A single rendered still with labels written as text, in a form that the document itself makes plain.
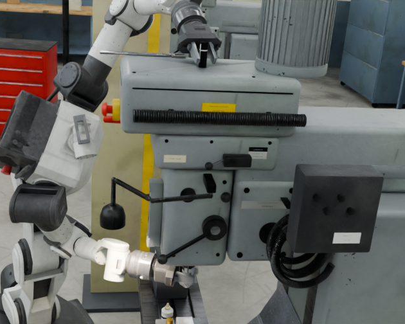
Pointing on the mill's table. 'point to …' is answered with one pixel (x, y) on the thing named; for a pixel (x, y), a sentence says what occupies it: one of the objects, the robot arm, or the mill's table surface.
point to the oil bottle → (166, 312)
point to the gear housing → (212, 151)
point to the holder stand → (160, 288)
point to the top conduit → (164, 116)
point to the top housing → (203, 94)
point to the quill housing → (193, 216)
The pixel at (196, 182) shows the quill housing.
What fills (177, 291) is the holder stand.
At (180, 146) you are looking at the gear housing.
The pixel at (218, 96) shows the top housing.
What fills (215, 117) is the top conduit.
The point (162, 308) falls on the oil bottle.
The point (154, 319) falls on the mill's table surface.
